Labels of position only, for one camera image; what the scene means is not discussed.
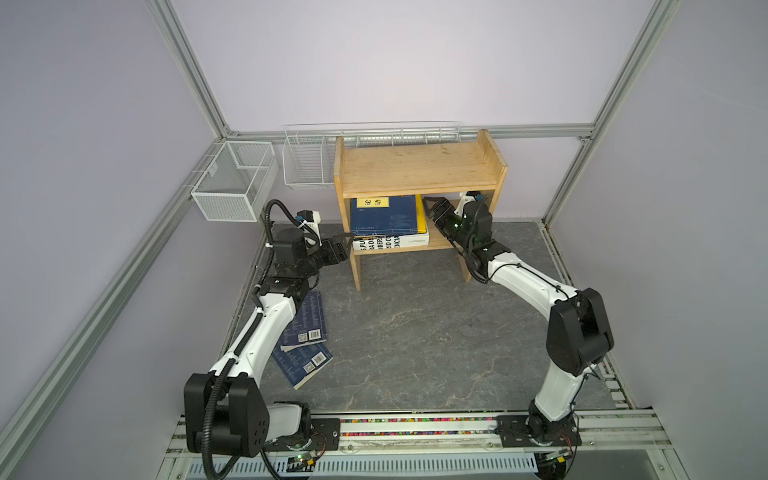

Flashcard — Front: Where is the yellow book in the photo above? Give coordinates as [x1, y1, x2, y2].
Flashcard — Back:
[414, 195, 428, 234]

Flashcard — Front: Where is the white book black lettering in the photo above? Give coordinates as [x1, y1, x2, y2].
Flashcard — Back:
[353, 233, 429, 251]

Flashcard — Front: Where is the dark blue book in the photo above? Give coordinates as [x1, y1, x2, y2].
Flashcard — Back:
[272, 343, 333, 390]
[278, 291, 328, 352]
[350, 195, 418, 237]

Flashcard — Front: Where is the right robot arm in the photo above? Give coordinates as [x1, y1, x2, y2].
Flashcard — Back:
[423, 191, 615, 445]

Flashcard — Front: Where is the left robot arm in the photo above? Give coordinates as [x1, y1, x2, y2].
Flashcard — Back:
[183, 199, 352, 479]

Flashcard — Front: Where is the wooden two-tier bookshelf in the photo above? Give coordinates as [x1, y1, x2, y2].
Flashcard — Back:
[333, 128, 509, 292]

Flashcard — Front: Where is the white mesh box basket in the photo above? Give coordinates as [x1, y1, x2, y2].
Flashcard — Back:
[192, 141, 279, 223]

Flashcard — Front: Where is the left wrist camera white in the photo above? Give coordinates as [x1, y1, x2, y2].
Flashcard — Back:
[296, 210, 321, 233]

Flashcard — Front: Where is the white wire rack basket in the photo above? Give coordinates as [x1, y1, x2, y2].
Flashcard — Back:
[282, 121, 461, 189]

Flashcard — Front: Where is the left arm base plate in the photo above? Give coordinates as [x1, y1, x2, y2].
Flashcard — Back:
[265, 417, 341, 452]

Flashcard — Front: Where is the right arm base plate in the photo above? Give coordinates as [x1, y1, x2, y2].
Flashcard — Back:
[493, 414, 582, 448]

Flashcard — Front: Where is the white slotted cable duct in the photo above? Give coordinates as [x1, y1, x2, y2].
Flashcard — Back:
[185, 452, 539, 480]

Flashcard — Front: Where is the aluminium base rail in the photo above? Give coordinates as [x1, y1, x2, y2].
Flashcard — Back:
[164, 409, 673, 460]

